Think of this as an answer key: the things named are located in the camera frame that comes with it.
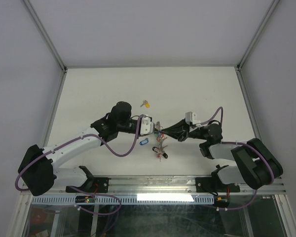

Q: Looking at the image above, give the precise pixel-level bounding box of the key with yellow tag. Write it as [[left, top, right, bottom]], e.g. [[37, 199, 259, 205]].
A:
[[140, 100, 150, 108]]

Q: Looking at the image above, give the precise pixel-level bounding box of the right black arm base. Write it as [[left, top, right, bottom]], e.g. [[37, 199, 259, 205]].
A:
[[195, 165, 240, 196]]

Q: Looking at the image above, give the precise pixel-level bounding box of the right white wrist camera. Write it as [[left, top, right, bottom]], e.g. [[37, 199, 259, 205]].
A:
[[185, 112, 201, 128]]

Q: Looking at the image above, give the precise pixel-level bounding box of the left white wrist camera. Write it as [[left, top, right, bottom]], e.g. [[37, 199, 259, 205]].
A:
[[140, 115, 155, 136]]

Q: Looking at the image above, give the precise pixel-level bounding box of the aluminium rail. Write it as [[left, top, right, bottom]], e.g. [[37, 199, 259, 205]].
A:
[[22, 174, 286, 196]]

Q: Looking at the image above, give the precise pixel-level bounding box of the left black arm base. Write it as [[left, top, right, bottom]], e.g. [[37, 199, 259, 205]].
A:
[[66, 166, 110, 194]]

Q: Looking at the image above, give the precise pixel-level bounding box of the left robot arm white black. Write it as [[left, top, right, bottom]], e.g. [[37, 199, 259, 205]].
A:
[[15, 101, 155, 196]]

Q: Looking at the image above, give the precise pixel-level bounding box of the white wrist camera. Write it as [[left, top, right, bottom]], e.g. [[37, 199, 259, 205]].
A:
[[140, 115, 155, 136], [185, 112, 201, 128]]

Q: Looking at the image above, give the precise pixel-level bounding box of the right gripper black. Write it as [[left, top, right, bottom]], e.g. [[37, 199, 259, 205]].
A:
[[160, 118, 206, 142]]

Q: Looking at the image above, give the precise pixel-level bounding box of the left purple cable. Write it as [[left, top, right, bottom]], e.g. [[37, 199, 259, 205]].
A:
[[15, 114, 146, 192]]

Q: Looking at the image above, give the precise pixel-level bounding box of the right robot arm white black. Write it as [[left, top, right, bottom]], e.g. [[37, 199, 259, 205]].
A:
[[161, 119, 283, 191]]

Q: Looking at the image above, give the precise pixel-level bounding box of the metal disc with keyrings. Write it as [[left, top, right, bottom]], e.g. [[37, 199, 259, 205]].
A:
[[154, 121, 168, 162]]

